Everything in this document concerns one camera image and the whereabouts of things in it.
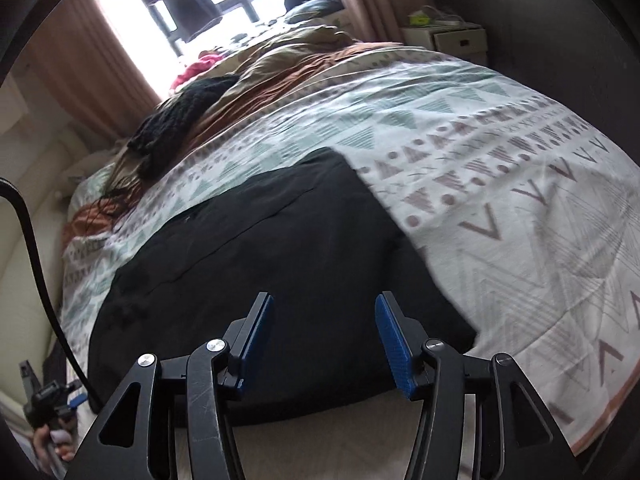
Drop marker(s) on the person's left hand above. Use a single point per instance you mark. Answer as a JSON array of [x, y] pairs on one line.
[[41, 442]]

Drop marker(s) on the orange beige quilt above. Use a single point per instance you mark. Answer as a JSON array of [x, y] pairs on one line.
[[280, 75]]

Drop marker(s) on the black bag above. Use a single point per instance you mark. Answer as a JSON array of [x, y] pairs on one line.
[[312, 2]]

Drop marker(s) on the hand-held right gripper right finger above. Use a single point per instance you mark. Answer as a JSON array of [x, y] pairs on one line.
[[395, 345]]

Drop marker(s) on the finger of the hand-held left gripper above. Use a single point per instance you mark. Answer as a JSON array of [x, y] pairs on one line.
[[75, 401]]

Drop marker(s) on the dark knit blanket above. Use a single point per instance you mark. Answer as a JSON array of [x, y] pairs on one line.
[[170, 120]]

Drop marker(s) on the patterned white bed cover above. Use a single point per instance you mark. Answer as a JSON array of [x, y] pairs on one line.
[[500, 210]]

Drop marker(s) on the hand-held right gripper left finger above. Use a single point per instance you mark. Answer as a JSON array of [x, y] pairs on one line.
[[257, 340]]

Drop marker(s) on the pale green pillow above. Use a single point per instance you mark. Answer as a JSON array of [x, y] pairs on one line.
[[90, 180]]

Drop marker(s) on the green plastic item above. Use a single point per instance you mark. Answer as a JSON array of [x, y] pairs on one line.
[[420, 19]]

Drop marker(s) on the red crumpled clothes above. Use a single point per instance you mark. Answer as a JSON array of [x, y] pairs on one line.
[[200, 67]]

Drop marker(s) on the cream padded headboard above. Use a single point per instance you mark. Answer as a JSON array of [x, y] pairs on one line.
[[20, 285]]

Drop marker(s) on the black shirt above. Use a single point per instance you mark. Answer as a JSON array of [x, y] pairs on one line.
[[280, 240]]

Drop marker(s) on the white nightstand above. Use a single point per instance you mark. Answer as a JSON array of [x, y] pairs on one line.
[[450, 42]]

